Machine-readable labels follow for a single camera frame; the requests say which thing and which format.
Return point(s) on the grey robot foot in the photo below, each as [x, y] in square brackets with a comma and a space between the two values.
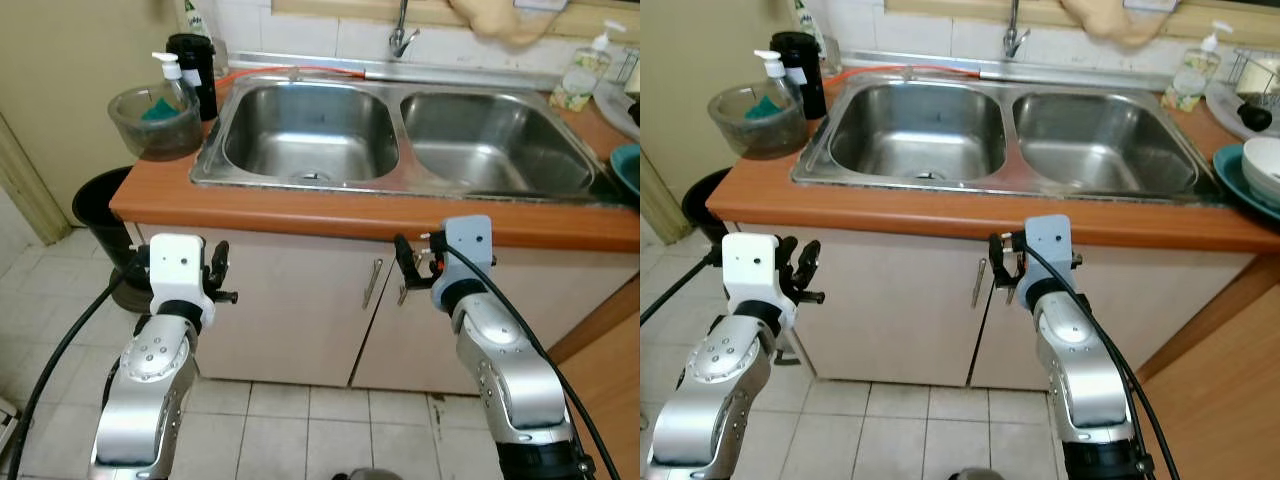
[975, 475]
[367, 475]

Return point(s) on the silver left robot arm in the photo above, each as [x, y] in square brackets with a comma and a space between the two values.
[150, 370]
[710, 380]

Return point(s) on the chrome faucet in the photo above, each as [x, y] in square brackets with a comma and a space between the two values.
[1015, 40]
[402, 40]

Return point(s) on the beige hanging cloth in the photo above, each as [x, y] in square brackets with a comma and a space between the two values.
[1120, 25]
[510, 25]

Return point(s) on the translucent drain tray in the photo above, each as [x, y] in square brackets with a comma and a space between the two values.
[620, 112]
[1225, 105]

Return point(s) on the green sponge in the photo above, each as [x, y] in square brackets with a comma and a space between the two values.
[158, 110]
[765, 108]

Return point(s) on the clear glass bowl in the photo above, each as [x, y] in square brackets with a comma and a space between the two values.
[750, 138]
[150, 138]

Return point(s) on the white bowl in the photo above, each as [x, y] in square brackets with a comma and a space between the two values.
[1265, 170]

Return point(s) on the green dish liquid bottle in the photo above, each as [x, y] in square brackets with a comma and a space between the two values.
[196, 18]
[806, 18]

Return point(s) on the black bin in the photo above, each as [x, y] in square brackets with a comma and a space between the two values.
[100, 215]
[705, 205]

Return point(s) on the floral label hand soap bottle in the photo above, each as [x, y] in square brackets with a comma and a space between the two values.
[1192, 80]
[582, 80]

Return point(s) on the brown wooden cabinet panel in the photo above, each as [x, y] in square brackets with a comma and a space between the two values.
[622, 370]
[1220, 400]

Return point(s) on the teal plate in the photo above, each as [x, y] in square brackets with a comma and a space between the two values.
[1232, 185]
[628, 170]

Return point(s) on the white cabinet door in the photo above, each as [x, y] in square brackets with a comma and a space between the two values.
[575, 285]
[280, 310]
[1170, 300]
[890, 310]

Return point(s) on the black tumbler with white label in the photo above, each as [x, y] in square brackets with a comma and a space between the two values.
[195, 70]
[800, 70]

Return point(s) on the clear white pump bottle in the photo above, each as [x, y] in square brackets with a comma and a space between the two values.
[775, 72]
[172, 75]

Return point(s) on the stainless steel double sink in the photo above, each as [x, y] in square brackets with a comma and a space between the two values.
[400, 160]
[1010, 165]

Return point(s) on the small black round utensil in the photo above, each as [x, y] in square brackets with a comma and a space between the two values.
[1255, 117]

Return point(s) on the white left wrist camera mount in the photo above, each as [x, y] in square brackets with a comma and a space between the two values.
[178, 265]
[750, 265]

